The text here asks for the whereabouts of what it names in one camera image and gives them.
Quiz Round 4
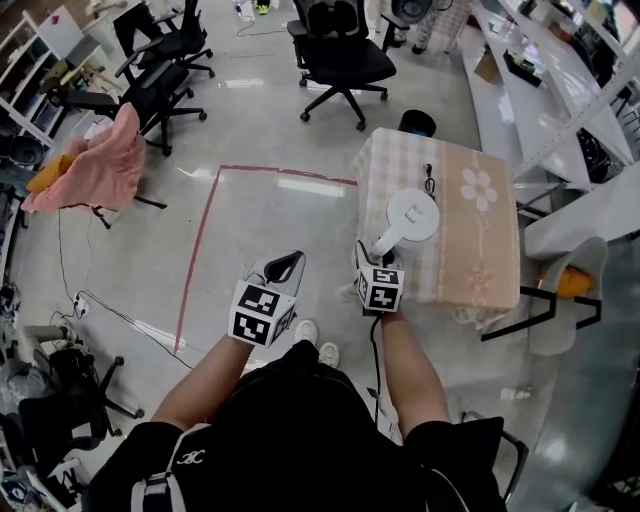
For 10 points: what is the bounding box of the black mesh office chair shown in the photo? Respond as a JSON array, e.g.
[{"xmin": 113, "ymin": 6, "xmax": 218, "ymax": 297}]
[{"xmin": 286, "ymin": 0, "xmax": 412, "ymax": 133}]

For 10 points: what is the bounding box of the black high-back office chair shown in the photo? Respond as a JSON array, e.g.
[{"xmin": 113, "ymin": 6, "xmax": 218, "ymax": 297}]
[{"xmin": 111, "ymin": 0, "xmax": 217, "ymax": 81}]

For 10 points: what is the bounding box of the black office chair with headrest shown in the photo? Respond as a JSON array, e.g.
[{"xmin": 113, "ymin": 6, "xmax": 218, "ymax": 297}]
[{"xmin": 63, "ymin": 48, "xmax": 209, "ymax": 158}]

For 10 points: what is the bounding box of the person's left white shoe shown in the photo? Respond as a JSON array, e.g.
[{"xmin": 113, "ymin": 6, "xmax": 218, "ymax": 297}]
[{"xmin": 294, "ymin": 319, "xmax": 320, "ymax": 347}]

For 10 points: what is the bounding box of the person's right forearm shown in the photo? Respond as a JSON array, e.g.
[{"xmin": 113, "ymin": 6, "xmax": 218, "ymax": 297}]
[{"xmin": 378, "ymin": 311, "xmax": 454, "ymax": 435}]

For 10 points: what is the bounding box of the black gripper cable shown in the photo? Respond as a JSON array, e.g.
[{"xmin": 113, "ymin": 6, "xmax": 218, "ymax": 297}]
[{"xmin": 368, "ymin": 314, "xmax": 385, "ymax": 427}]

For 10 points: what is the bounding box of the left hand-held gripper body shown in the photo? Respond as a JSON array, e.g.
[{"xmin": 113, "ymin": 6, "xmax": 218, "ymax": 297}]
[{"xmin": 227, "ymin": 257, "xmax": 300, "ymax": 349}]

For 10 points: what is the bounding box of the black round bin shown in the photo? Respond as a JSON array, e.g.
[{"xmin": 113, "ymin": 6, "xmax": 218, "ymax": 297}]
[{"xmin": 399, "ymin": 109, "xmax": 438, "ymax": 139}]

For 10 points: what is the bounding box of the grey backpack strap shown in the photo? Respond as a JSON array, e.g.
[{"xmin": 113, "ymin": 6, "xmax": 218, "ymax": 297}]
[{"xmin": 130, "ymin": 471, "xmax": 175, "ymax": 512}]

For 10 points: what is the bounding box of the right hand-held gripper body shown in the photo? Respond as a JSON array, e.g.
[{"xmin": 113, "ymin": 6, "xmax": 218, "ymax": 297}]
[{"xmin": 354, "ymin": 267, "xmax": 406, "ymax": 319}]

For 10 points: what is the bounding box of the white electric kettle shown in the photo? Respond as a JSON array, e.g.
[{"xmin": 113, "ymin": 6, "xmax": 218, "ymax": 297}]
[{"xmin": 371, "ymin": 188, "xmax": 442, "ymax": 257}]

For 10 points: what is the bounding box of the black round fan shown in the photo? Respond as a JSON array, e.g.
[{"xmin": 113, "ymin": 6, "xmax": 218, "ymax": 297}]
[{"xmin": 6, "ymin": 133, "xmax": 52, "ymax": 170}]

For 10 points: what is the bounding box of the person's black shirt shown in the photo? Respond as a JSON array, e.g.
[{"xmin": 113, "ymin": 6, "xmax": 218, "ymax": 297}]
[{"xmin": 82, "ymin": 339, "xmax": 507, "ymax": 512}]

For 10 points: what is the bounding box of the grey shell chair black frame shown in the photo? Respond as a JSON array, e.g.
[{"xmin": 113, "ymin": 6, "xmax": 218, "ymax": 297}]
[{"xmin": 480, "ymin": 235, "xmax": 611, "ymax": 358}]

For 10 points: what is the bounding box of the black floor cable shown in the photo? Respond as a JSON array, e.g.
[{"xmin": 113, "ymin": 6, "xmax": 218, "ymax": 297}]
[{"xmin": 83, "ymin": 291, "xmax": 195, "ymax": 372}]

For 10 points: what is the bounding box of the orange item on chair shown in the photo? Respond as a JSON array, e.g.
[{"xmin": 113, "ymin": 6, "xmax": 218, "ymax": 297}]
[{"xmin": 556, "ymin": 266, "xmax": 597, "ymax": 298}]

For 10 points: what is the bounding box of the red floor tape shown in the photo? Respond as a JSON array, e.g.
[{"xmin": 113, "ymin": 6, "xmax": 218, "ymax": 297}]
[{"xmin": 173, "ymin": 163, "xmax": 360, "ymax": 355}]

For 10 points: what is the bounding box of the yellow cushion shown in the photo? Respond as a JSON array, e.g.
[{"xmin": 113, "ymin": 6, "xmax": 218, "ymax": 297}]
[{"xmin": 25, "ymin": 153, "xmax": 77, "ymax": 195}]

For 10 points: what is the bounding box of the cardboard box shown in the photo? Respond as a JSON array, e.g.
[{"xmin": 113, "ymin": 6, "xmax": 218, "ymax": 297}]
[{"xmin": 473, "ymin": 48, "xmax": 502, "ymax": 85}]

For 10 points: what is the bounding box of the white metal shelving rack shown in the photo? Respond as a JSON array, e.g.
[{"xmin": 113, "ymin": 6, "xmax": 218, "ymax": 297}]
[{"xmin": 458, "ymin": 0, "xmax": 640, "ymax": 187}]

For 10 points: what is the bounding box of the thin grey floor cable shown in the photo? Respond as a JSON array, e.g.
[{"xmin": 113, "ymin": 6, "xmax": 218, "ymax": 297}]
[{"xmin": 55, "ymin": 208, "xmax": 96, "ymax": 302}]

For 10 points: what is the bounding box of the black tray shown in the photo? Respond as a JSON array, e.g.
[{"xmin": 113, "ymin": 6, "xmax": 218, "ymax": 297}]
[{"xmin": 501, "ymin": 48, "xmax": 545, "ymax": 89}]

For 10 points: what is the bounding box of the black visitor chair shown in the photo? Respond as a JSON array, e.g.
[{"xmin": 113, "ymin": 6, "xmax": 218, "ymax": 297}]
[{"xmin": 458, "ymin": 408, "xmax": 531, "ymax": 507}]

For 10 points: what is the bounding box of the person's left forearm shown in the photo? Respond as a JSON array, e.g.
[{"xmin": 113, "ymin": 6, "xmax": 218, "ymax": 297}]
[{"xmin": 151, "ymin": 333, "xmax": 257, "ymax": 432}]

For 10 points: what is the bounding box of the black swivel chair with bags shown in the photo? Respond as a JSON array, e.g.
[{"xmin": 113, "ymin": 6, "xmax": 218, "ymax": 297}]
[{"xmin": 16, "ymin": 346, "xmax": 147, "ymax": 477}]

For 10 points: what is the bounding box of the person's right white shoe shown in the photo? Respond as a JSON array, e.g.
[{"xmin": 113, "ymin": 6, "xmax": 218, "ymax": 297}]
[{"xmin": 317, "ymin": 341, "xmax": 342, "ymax": 370}]

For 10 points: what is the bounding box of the yellow wooden chair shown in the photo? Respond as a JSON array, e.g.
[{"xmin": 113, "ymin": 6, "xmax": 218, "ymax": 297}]
[{"xmin": 38, "ymin": 48, "xmax": 125, "ymax": 97}]

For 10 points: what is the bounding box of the person's white shoe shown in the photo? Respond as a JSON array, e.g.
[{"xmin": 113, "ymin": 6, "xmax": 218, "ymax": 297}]
[
  {"xmin": 317, "ymin": 341, "xmax": 342, "ymax": 370},
  {"xmin": 294, "ymin": 319, "xmax": 320, "ymax": 347}
]

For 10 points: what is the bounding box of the pink cloth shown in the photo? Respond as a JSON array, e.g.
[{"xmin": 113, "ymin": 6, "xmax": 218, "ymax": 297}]
[{"xmin": 20, "ymin": 101, "xmax": 148, "ymax": 214}]

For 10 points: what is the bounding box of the table with checkered cloth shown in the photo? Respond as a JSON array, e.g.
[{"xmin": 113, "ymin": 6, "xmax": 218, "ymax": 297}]
[{"xmin": 348, "ymin": 126, "xmax": 523, "ymax": 332}]

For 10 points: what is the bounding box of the white open bookshelf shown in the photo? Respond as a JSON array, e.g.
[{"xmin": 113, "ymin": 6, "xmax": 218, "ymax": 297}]
[{"xmin": 0, "ymin": 4, "xmax": 85, "ymax": 147}]

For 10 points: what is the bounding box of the black-legged chair under cloth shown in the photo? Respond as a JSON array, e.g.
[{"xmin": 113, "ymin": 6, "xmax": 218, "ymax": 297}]
[{"xmin": 91, "ymin": 193, "xmax": 169, "ymax": 231}]

